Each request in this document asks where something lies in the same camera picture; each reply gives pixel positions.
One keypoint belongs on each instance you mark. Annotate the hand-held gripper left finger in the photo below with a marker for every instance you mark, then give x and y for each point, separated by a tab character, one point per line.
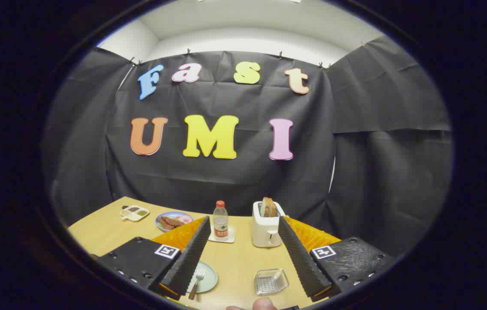
192	258

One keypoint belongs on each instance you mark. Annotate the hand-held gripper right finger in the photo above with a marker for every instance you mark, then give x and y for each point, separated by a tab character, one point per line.
301	258

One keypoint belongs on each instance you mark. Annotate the light green plate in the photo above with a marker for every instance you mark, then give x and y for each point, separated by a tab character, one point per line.
210	275

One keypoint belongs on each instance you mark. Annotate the blue plate with sausages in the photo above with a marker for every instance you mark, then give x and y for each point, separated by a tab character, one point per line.
174	221

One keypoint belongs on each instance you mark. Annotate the white square coaster tray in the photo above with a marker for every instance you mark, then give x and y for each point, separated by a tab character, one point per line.
231	237

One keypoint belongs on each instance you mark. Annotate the white toaster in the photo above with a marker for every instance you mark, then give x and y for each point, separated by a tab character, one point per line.
265	232

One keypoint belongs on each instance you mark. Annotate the clear red-capped water bottle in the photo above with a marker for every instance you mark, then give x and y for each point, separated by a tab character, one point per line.
220	219

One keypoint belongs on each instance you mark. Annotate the brown toast slice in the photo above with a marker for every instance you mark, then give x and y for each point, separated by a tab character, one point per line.
272	208
264	206

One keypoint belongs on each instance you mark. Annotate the white divided condiment dish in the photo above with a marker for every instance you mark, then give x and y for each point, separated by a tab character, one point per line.
135	213

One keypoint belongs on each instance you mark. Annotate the black backdrop cloth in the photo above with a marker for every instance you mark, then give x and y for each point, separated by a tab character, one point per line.
226	181

